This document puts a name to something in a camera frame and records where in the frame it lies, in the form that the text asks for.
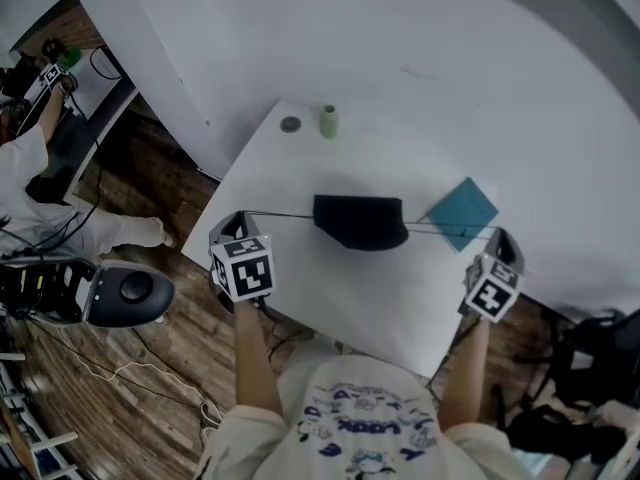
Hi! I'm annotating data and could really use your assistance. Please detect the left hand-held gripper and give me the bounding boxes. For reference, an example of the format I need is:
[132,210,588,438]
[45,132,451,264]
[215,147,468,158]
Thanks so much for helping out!
[208,210,278,303]

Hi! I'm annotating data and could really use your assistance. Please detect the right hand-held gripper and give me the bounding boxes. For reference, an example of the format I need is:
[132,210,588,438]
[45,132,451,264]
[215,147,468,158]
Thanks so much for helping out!
[457,227,527,325]

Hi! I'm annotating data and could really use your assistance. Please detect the person's right forearm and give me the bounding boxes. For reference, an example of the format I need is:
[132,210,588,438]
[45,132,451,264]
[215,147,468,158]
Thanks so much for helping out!
[437,316,492,430]

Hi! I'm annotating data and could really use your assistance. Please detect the person's left forearm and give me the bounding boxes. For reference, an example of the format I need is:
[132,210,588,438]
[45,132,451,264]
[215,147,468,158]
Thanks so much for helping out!
[232,295,284,417]

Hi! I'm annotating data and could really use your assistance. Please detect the teal square sheet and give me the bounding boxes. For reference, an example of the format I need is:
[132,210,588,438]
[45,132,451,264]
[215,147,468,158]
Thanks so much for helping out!
[425,176,501,255]

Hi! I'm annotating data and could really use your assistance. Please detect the black and grey office chair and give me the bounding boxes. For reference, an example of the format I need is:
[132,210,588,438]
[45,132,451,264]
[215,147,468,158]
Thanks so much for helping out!
[0,254,177,330]

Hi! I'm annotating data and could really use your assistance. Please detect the black backpack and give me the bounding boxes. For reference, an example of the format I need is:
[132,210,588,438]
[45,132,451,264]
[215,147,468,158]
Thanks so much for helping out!
[503,401,627,465]

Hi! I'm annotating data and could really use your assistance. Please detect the pale green cup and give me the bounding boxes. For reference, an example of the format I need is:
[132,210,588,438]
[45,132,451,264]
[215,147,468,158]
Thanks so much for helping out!
[319,104,340,141]

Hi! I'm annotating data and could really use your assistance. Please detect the white printed t-shirt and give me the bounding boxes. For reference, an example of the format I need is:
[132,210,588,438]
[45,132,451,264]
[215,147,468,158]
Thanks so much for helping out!
[194,352,532,480]

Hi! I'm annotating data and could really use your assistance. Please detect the white metal shelf rack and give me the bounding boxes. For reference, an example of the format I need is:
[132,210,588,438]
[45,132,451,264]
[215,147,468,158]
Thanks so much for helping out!
[0,351,81,480]

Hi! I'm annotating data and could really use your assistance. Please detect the white floor cable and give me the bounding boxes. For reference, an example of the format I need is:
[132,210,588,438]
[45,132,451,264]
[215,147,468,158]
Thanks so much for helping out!
[48,325,224,432]

